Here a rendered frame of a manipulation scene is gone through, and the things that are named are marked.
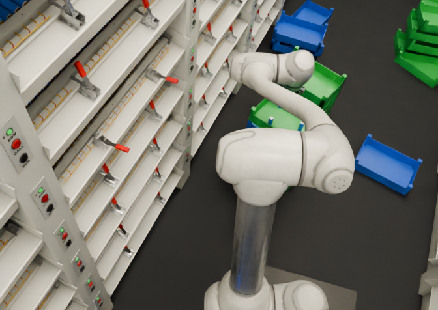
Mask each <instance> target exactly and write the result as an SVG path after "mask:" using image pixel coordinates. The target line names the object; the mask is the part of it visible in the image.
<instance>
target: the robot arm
mask: <svg viewBox="0 0 438 310"><path fill-rule="evenodd" d="M314 62H315V59H314V56H313V55H312V54H311V53H310V52H309V51H306V50H298V51H294V52H291V53H286V54H279V55H277V54H270V53H258V52H250V53H241V54H238V55H236V56H234V57H233V58H232V59H231V60H230V62H229V76H230V77H231V78H232V79H233V80H234V81H236V82H238V83H243V84H244V85H246V86H247V87H249V88H250V89H253V90H255V92H256V93H258V94H259V95H261V96H262V97H264V98H266V99H267V100H269V101H270V102H272V103H274V104H276V105H277V106H279V107H280V108H282V109H284V110H286V111H287V112H289V113H290V114H292V115H294V116H296V117H297V118H298V119H300V120H301V121H302V122H303V123H304V125H305V131H294V130H288V129H282V128H247V129H242V130H237V131H235V132H231V133H229V134H226V135H225V136H224V137H222V138H221V139H220V140H219V144H218V150H217V155H216V172H217V173H218V175H219V177H220V178H221V179H223V180H224V181H226V182H227V183H230V184H232V185H233V189H234V191H235V193H236V194H237V195H238V197H237V209H236V216H235V229H234V241H233V253H232V260H231V270H230V271H228V272H227V273H226V274H225V275H224V277H223V278H222V280H221V281H219V282H215V283H214V284H212V285H211V286H210V287H209V288H208V290H207V291H206V292H205V297H204V310H329V306H328V302H327V297H326V295H325V293H324V292H323V290H322V289H321V288H320V287H319V286H317V285H316V284H315V283H312V282H310V281H305V280H296V281H294V282H288V283H280V284H273V285H270V284H268V282H267V280H266V279H265V277H264V273H265V266H266V261H267V255H268V250H269V244H270V236H271V232H272V225H273V221H274V214H275V210H276V203H277V200H278V199H279V198H280V197H281V196H282V195H283V194H284V192H285V191H286V189H287V188H288V186H305V187H311V188H316V189H317V190H319V191H322V192H324V193H327V194H338V193H341V192H343V191H345V190H346V189H347V188H348V187H349V186H350V185H351V182H352V179H353V173H354V171H355V159H354V155H353V151H352V149H351V146H350V144H349V142H348V140H347V138H346V136H344V134H343V133H342V131H341V130H340V129H339V127H337V125H335V124H334V123H333V121H332V120H331V119H330V118H329V116H328V115H327V114H326V113H325V112H324V111H323V110H322V109H321V108H320V107H319V106H317V105H316V104H314V103H313V102H311V101H309V100H308V99H306V98H304V97H302V96H300V94H302V93H304V91H305V87H303V85H304V84H306V83H307V82H308V81H309V80H310V78H311V77H312V75H313V72H314V69H315V66H314Z"/></svg>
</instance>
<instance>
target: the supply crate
mask: <svg viewBox="0 0 438 310"><path fill-rule="evenodd" d="M269 117H273V118H274V119H273V122H272V125H270V124H268V121H269ZM248 120H249V121H251V122H252V123H254V124H255V125H256V126H258V127H260V128H282V129H288V130H294V131H297V130H298V128H299V125H300V122H302V121H301V120H300V119H298V118H297V117H296V116H294V115H292V114H290V113H289V112H287V111H286V110H284V109H282V108H278V106H277V105H275V104H274V103H272V102H270V101H269V100H267V99H266V98H265V99H264V100H263V101H262V102H260V103H259V104H258V105H257V106H256V107H254V106H253V107H252V108H251V110H250V115H249V118H248Z"/></svg>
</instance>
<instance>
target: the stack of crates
mask: <svg viewBox="0 0 438 310"><path fill-rule="evenodd" d="M299 48H300V47H298V46H295V48H294V50H293V51H298V50H299ZM314 66H315V69H314V72H313V75H312V77H311V78H310V80H309V81H308V82H307V83H306V84H304V85H303V87H305V91H304V93H302V94H300V96H302V97H304V98H306V99H308V100H309V101H311V102H313V103H314V104H316V105H317V106H319V107H320V108H321V109H322V110H323V111H324V112H325V113H326V114H327V115H329V113H330V111H331V109H332V107H333V105H334V103H335V101H336V99H337V97H338V95H339V93H340V90H341V88H342V86H343V84H344V82H345V79H346V77H347V75H346V74H343V75H342V76H340V75H338V74H337V73H335V72H333V71H332V70H330V69H328V68H327V67H325V66H323V65H322V64H320V63H318V62H317V61H315V62H314Z"/></svg>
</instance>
